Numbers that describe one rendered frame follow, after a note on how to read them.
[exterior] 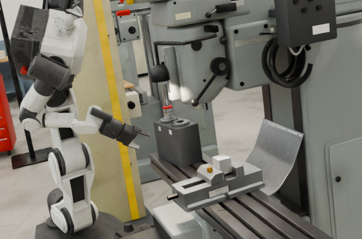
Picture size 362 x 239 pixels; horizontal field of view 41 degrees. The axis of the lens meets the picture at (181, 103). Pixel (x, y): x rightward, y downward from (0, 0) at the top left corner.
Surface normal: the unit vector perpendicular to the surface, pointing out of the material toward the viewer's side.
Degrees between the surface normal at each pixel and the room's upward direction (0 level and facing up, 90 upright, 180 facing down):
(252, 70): 90
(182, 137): 90
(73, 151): 75
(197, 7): 90
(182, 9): 90
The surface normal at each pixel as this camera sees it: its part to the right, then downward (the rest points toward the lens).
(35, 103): -0.03, 0.71
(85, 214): 0.56, 0.25
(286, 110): -0.92, 0.21
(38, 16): 0.30, -0.58
